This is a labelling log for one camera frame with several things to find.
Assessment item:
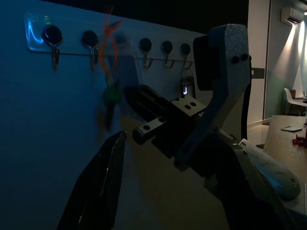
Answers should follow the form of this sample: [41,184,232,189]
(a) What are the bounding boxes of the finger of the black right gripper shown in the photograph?
[123,85,174,121]

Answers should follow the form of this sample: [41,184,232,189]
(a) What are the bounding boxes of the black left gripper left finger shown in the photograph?
[57,130,128,230]

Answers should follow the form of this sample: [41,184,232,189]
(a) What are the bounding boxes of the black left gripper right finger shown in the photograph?
[191,133,290,230]

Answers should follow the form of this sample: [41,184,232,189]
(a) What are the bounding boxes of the keys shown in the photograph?
[97,6,124,137]

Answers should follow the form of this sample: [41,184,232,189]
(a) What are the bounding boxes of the black-headed metal hook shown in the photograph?
[81,30,100,70]
[139,37,154,69]
[162,40,176,69]
[180,43,193,69]
[42,25,64,72]

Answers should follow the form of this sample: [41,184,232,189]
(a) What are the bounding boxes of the red small object pile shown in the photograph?
[292,133,307,147]

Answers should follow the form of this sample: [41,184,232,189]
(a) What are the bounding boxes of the flat grey card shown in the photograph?
[281,125,303,132]

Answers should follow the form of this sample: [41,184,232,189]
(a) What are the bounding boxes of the white chair with wooden legs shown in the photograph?
[283,88,307,116]

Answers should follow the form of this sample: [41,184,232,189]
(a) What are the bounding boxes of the white air conditioner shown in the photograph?
[280,7,307,26]

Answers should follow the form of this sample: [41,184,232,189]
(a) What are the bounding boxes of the dark key fob with ring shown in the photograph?
[179,69,197,99]

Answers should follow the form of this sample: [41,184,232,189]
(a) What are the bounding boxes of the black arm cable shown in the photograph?
[240,54,253,141]

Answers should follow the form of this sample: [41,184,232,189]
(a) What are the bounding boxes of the black door handle plate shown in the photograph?
[250,68,265,79]

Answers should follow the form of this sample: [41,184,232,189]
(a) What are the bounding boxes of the clear wall hook strip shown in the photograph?
[24,13,195,63]

